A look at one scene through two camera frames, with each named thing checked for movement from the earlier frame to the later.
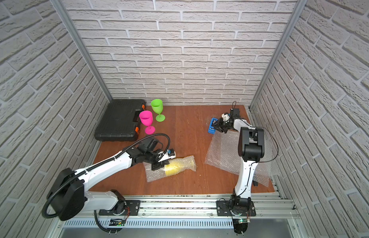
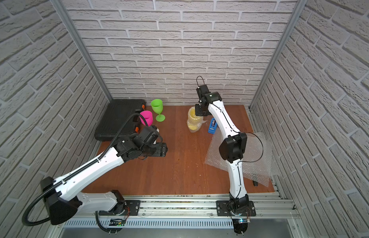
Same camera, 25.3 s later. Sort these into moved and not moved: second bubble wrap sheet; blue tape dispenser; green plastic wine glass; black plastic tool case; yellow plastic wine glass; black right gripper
Moved: yellow plastic wine glass; black right gripper
Not moved: black plastic tool case; blue tape dispenser; green plastic wine glass; second bubble wrap sheet
